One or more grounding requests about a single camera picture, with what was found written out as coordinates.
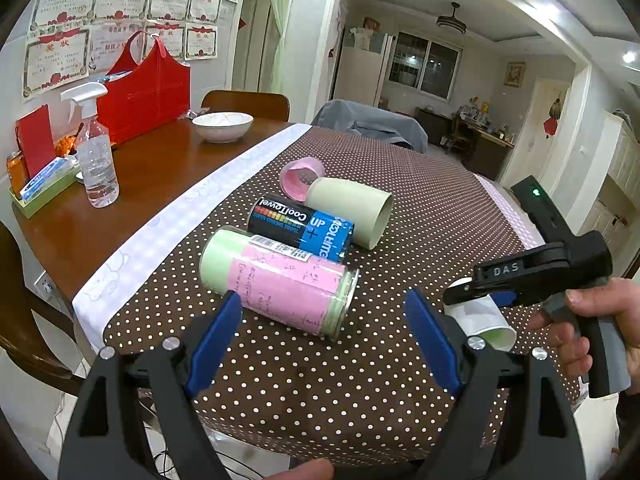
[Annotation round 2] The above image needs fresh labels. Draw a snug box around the left hand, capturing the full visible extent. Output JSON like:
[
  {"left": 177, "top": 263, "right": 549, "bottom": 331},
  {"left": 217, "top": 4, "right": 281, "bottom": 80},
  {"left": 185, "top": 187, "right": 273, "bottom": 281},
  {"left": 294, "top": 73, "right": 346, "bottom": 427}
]
[{"left": 265, "top": 458, "right": 334, "bottom": 480}]

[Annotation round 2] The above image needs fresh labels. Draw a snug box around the red gift bag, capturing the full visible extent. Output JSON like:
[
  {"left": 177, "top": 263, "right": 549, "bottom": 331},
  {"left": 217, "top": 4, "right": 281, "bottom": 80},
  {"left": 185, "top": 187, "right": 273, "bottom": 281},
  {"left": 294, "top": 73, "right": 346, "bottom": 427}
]
[{"left": 96, "top": 30, "right": 191, "bottom": 144}]

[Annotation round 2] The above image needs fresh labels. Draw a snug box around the wooden chair back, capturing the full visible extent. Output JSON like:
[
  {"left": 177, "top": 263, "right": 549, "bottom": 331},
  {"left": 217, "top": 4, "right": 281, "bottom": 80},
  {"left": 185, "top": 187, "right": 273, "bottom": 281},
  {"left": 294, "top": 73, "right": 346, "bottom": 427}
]
[{"left": 201, "top": 90, "right": 290, "bottom": 122}]

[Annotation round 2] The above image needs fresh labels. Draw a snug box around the right hand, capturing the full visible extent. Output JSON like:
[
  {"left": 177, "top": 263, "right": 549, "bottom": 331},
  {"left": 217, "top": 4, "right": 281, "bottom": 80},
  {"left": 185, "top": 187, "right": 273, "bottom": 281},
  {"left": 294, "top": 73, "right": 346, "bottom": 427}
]
[{"left": 528, "top": 276, "right": 640, "bottom": 397}]

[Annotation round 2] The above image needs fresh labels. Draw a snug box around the clear spray bottle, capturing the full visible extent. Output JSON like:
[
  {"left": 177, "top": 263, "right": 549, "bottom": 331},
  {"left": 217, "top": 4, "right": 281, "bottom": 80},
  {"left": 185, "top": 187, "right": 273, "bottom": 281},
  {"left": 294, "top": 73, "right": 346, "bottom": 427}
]
[{"left": 60, "top": 81, "right": 119, "bottom": 209}]

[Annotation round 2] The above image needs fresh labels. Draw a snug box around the black blue towel can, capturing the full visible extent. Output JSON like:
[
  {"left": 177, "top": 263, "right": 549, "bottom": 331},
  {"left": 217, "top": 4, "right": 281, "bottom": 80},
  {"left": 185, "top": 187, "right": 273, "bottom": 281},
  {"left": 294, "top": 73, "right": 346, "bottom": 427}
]
[{"left": 247, "top": 194, "right": 354, "bottom": 262}]

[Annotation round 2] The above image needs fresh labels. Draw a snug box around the pink plastic cup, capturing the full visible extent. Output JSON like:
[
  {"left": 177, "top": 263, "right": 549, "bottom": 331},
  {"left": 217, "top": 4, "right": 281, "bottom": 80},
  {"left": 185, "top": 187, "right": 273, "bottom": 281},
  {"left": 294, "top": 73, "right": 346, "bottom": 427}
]
[{"left": 279, "top": 157, "right": 326, "bottom": 203}]

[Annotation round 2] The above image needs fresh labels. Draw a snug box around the near wooden chair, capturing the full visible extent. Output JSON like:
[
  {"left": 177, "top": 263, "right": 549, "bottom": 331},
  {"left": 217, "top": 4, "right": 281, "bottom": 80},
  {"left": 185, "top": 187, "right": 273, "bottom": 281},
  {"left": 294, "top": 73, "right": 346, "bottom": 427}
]
[{"left": 0, "top": 224, "right": 84, "bottom": 396}]

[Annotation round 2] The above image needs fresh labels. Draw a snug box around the green tray organizer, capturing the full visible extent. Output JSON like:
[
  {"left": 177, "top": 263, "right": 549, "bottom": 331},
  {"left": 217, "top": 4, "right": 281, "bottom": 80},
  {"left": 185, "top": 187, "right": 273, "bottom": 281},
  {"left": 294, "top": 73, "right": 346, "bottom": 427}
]
[{"left": 8, "top": 167, "right": 80, "bottom": 219}]

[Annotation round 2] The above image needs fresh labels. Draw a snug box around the window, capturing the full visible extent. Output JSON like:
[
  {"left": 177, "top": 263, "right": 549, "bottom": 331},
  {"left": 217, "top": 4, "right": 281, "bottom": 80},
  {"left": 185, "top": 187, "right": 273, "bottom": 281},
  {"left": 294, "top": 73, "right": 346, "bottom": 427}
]
[{"left": 388, "top": 32, "right": 461, "bottom": 100}]

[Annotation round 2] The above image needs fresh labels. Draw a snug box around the pink checkered tablecloth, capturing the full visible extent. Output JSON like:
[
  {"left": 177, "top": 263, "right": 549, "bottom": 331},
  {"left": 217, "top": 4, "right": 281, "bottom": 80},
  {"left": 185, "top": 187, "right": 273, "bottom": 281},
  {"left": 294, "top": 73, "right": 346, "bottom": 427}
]
[{"left": 474, "top": 174, "right": 544, "bottom": 249}]

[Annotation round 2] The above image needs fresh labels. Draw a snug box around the red envelope box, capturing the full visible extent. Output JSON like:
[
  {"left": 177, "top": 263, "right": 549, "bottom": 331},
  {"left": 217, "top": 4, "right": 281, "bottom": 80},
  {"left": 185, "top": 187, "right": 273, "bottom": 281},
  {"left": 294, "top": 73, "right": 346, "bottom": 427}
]
[{"left": 15, "top": 104, "right": 55, "bottom": 178}]

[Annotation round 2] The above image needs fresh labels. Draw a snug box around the white ceramic bowl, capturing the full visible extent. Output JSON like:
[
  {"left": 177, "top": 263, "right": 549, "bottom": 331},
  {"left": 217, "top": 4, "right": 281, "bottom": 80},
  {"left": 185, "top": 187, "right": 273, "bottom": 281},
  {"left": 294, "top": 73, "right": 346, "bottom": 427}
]
[{"left": 192, "top": 112, "right": 254, "bottom": 144}]

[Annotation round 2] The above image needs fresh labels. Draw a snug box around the framed picture on wall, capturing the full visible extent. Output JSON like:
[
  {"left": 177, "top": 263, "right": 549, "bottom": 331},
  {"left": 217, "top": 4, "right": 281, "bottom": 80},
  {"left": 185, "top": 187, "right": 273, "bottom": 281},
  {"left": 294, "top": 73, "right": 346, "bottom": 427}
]
[{"left": 503, "top": 62, "right": 526, "bottom": 88}]

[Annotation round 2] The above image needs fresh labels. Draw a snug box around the white refrigerator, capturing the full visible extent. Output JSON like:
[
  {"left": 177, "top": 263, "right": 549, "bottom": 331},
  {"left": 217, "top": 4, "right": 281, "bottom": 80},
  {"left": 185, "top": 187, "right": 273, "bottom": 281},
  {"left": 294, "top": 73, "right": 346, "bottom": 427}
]
[{"left": 333, "top": 27, "right": 395, "bottom": 107}]

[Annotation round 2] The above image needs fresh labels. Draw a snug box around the wooden chair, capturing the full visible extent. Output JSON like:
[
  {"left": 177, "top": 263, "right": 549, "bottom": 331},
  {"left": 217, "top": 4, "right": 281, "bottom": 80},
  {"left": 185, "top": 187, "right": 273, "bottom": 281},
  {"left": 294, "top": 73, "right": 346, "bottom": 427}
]
[
  {"left": 0, "top": 224, "right": 84, "bottom": 396},
  {"left": 201, "top": 90, "right": 290, "bottom": 122}
]

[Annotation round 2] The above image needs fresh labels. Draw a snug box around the grey covered chair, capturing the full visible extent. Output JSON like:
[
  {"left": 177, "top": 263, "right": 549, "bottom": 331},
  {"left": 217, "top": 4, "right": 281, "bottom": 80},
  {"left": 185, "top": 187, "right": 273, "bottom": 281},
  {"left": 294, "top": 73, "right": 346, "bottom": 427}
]
[{"left": 311, "top": 99, "right": 428, "bottom": 153}]

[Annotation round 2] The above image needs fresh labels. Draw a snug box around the dark wooden desk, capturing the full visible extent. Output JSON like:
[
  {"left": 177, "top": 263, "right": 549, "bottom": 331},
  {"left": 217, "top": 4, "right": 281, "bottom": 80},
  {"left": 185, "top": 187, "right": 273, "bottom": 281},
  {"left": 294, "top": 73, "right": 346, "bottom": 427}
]
[{"left": 414, "top": 107, "right": 514, "bottom": 181}]

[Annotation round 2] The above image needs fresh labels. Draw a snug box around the ceiling lamp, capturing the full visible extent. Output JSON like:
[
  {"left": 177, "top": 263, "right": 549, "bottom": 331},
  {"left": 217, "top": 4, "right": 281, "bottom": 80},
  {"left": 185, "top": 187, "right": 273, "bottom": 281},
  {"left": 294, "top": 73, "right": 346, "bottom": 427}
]
[{"left": 436, "top": 1, "right": 466, "bottom": 35}]

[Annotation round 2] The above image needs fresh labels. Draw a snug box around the pink green glass jar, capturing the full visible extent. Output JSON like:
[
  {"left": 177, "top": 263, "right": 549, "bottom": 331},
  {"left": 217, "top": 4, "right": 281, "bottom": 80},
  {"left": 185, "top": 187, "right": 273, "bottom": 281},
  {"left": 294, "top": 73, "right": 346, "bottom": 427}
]
[{"left": 200, "top": 226, "right": 359, "bottom": 339}]

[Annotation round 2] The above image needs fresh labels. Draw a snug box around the white paper cup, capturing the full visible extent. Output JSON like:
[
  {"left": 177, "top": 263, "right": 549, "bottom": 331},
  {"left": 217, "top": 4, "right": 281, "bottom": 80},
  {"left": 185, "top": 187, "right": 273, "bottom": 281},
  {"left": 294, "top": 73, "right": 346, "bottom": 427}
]
[{"left": 442, "top": 276, "right": 518, "bottom": 351}]

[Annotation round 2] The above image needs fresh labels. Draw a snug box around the white strip table runner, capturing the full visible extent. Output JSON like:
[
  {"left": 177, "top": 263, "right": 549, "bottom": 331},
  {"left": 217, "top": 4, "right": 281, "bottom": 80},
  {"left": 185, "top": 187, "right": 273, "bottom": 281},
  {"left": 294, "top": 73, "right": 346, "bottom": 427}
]
[{"left": 72, "top": 124, "right": 310, "bottom": 351}]

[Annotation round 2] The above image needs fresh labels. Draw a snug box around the light green plastic cup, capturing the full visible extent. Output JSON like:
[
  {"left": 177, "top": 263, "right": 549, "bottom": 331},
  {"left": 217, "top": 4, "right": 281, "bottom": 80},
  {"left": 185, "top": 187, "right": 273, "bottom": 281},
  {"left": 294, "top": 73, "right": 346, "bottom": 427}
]
[{"left": 304, "top": 177, "right": 394, "bottom": 250}]

